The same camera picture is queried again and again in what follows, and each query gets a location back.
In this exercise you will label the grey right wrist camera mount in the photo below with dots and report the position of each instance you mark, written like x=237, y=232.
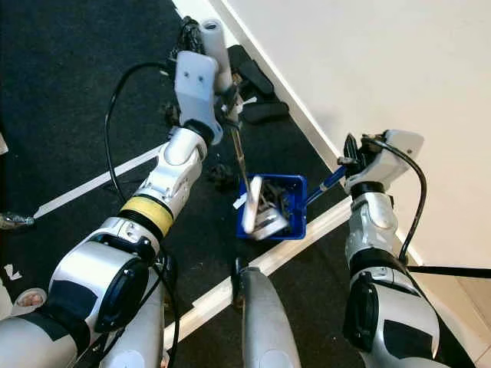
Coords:
x=395, y=157

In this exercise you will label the silver robot leg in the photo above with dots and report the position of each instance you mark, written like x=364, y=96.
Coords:
x=142, y=345
x=265, y=322

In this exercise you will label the silver robot right leg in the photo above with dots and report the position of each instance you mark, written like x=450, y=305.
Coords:
x=265, y=322

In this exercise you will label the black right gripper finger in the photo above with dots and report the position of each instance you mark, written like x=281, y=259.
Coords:
x=350, y=152
x=367, y=146

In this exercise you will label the blue plastic dustpan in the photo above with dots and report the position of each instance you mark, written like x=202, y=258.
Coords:
x=301, y=215

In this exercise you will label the black garbage bag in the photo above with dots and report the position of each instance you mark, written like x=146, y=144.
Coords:
x=188, y=34

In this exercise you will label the black sandal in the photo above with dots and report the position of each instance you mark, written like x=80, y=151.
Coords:
x=253, y=73
x=267, y=112

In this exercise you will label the black trash chunk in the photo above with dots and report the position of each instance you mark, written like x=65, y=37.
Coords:
x=282, y=198

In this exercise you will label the white flat carton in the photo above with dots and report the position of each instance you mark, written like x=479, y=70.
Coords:
x=275, y=224

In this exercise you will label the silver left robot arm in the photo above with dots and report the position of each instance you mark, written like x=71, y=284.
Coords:
x=176, y=172

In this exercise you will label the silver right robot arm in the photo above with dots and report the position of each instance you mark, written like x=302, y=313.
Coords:
x=368, y=230

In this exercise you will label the white slipper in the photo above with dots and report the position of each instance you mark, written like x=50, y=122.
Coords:
x=31, y=300

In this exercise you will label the silver robot left leg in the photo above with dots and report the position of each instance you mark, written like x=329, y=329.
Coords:
x=142, y=345

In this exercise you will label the clear plastic bottle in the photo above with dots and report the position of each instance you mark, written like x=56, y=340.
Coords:
x=17, y=221

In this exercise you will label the white paper scrap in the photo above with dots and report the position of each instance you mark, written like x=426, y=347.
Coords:
x=12, y=272

